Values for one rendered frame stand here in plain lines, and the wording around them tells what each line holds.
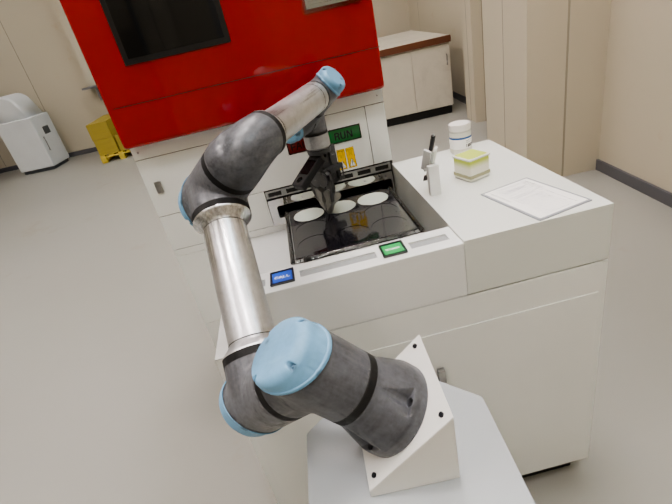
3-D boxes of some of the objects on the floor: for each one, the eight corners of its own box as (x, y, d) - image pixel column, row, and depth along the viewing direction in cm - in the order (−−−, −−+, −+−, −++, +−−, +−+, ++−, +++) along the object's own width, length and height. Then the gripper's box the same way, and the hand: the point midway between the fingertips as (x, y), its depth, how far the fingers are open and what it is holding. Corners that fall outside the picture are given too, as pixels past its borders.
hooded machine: (72, 159, 838) (36, 87, 776) (57, 168, 786) (18, 92, 725) (38, 166, 839) (0, 96, 778) (21, 176, 787) (-21, 102, 726)
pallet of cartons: (159, 139, 834) (146, 104, 804) (142, 154, 739) (126, 116, 709) (120, 148, 836) (104, 114, 806) (97, 165, 741) (79, 127, 711)
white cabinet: (288, 405, 197) (230, 244, 158) (497, 350, 200) (490, 179, 162) (298, 558, 140) (213, 366, 102) (589, 478, 144) (613, 262, 105)
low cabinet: (456, 113, 567) (450, 34, 524) (272, 154, 572) (251, 80, 529) (418, 90, 739) (411, 30, 695) (277, 123, 743) (261, 64, 700)
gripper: (340, 142, 134) (353, 206, 144) (318, 142, 140) (332, 203, 150) (321, 152, 129) (336, 218, 139) (299, 151, 134) (315, 214, 144)
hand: (327, 211), depth 142 cm, fingers closed
